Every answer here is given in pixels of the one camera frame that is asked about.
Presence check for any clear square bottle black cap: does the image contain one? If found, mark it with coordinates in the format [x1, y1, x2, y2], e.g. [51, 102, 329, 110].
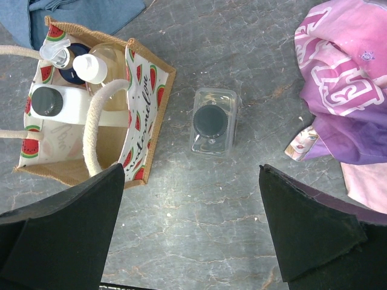
[189, 88, 239, 158]

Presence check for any watermelon print jute bag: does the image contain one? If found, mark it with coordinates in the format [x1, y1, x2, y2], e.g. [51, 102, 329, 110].
[1, 17, 176, 188]

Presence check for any blue cloth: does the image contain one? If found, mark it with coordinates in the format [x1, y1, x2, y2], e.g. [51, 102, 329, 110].
[1, 0, 146, 50]

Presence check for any white bottle black cap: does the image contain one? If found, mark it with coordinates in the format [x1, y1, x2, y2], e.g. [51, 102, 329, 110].
[29, 84, 131, 125]

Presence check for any dark blue orange pump bottle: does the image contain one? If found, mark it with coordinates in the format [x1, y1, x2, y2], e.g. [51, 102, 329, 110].
[39, 39, 90, 85]

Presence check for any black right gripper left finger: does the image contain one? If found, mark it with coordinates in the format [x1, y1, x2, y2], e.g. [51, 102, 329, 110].
[1, 165, 125, 289]

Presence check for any clear yellowish bottle white cap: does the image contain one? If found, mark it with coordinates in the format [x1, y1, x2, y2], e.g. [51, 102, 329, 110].
[73, 42, 126, 96]

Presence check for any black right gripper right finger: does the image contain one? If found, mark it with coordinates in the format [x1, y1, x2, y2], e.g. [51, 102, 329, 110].
[259, 164, 386, 289]

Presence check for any pink purple cloth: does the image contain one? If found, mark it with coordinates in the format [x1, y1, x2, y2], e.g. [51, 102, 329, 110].
[285, 1, 386, 213]

